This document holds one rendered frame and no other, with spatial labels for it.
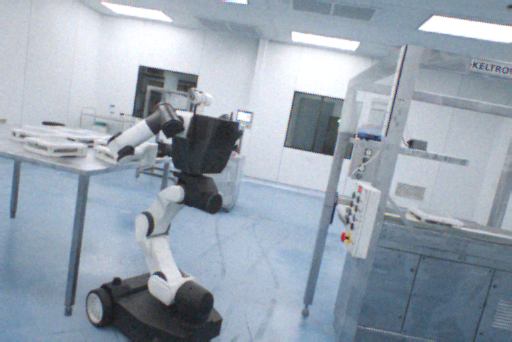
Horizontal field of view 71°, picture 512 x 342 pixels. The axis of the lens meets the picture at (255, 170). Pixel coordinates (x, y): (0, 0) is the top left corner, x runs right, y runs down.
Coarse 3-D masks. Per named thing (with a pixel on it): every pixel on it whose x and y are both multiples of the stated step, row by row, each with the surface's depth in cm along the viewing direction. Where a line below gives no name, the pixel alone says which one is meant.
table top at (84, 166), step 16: (0, 128) 276; (16, 128) 293; (0, 144) 213; (16, 144) 223; (32, 160) 193; (48, 160) 194; (64, 160) 201; (80, 160) 210; (96, 160) 219; (160, 160) 269
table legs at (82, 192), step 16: (16, 160) 318; (16, 176) 320; (80, 176) 190; (16, 192) 324; (80, 192) 191; (16, 208) 327; (80, 208) 192; (80, 224) 194; (80, 240) 197; (64, 304) 201
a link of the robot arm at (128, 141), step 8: (144, 120) 167; (136, 128) 166; (144, 128) 166; (112, 136) 168; (120, 136) 166; (128, 136) 165; (136, 136) 166; (144, 136) 167; (152, 136) 170; (120, 144) 165; (128, 144) 166; (136, 144) 168; (120, 152) 166; (128, 152) 167; (120, 160) 168; (128, 160) 172
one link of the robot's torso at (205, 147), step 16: (176, 112) 181; (192, 112) 188; (192, 128) 172; (208, 128) 171; (224, 128) 177; (176, 144) 181; (192, 144) 177; (208, 144) 171; (224, 144) 180; (176, 160) 184; (192, 160) 177; (208, 160) 177; (224, 160) 186
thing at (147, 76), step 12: (144, 72) 758; (156, 72) 755; (168, 72) 751; (180, 72) 748; (144, 84) 761; (156, 84) 758; (168, 84) 754; (180, 84) 751; (192, 84) 748; (144, 96) 764; (156, 96) 761; (144, 108) 767
